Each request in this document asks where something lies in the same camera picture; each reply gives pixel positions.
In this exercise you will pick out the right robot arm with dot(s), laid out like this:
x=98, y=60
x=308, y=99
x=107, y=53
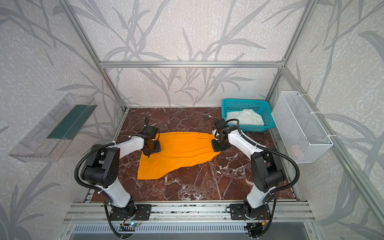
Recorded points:
x=267, y=172

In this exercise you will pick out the aluminium mounting rail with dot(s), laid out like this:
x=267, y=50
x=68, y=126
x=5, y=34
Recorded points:
x=189, y=212

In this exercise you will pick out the clear acrylic wall shelf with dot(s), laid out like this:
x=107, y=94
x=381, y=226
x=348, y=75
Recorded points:
x=50, y=138

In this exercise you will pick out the white wire mesh basket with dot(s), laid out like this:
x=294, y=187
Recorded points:
x=298, y=125

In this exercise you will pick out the pink object in wire basket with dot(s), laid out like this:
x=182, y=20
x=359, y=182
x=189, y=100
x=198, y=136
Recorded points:
x=296, y=151

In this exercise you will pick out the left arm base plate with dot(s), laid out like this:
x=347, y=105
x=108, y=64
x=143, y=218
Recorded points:
x=135, y=212

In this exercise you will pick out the white garment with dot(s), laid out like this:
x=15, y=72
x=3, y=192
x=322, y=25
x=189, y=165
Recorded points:
x=246, y=117

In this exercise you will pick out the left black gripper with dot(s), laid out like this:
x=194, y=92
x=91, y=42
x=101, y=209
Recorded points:
x=153, y=147

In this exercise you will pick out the teal plastic basket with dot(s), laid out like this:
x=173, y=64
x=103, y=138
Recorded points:
x=259, y=106

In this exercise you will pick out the orange drawstring shorts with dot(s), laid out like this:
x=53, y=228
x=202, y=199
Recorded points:
x=178, y=150

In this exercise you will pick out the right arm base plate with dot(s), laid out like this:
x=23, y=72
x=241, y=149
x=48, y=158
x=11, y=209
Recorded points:
x=245, y=212

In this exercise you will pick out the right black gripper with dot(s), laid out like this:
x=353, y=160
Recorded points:
x=216, y=145

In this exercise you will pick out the small circuit board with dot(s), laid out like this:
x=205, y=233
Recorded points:
x=130, y=225

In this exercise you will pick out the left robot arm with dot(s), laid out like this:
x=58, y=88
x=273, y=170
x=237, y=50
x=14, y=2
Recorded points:
x=99, y=169

